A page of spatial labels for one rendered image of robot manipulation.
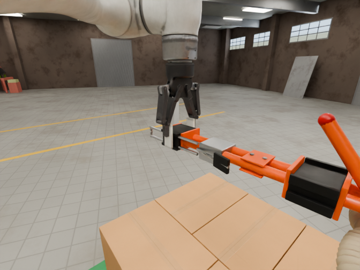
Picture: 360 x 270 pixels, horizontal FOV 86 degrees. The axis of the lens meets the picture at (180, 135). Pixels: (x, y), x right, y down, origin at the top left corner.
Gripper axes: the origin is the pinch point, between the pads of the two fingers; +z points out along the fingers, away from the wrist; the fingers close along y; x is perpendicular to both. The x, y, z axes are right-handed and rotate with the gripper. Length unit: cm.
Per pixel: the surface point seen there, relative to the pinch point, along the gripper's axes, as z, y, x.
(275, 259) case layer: 73, 46, -21
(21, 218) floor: 127, -47, 184
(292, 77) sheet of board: 40, 1028, 291
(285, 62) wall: -26, 1123, 368
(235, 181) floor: 127, 168, 70
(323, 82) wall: 57, 1026, 162
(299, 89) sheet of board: 89, 994, 244
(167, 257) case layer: 73, 7, 17
